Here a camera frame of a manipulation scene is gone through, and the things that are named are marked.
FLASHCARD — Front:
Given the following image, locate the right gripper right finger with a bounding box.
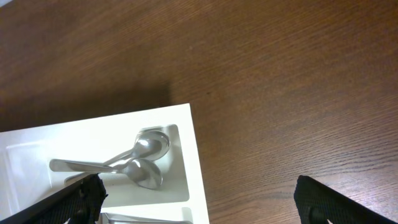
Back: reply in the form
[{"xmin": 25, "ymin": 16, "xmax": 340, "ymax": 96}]
[{"xmin": 294, "ymin": 175, "xmax": 397, "ymax": 224}]

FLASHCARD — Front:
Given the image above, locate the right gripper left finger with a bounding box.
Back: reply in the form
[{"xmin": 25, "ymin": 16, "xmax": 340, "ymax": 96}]
[{"xmin": 1, "ymin": 174, "xmax": 108, "ymax": 224}]

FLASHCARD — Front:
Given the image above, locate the large steel spoon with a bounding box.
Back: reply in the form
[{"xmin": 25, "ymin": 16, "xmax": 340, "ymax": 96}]
[
  {"xmin": 49, "ymin": 159, "xmax": 163, "ymax": 190},
  {"xmin": 63, "ymin": 129, "xmax": 172, "ymax": 186}
]

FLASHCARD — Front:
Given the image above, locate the white cutlery tray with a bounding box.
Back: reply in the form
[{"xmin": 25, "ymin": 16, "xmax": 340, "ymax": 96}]
[{"xmin": 1, "ymin": 104, "xmax": 209, "ymax": 224}]

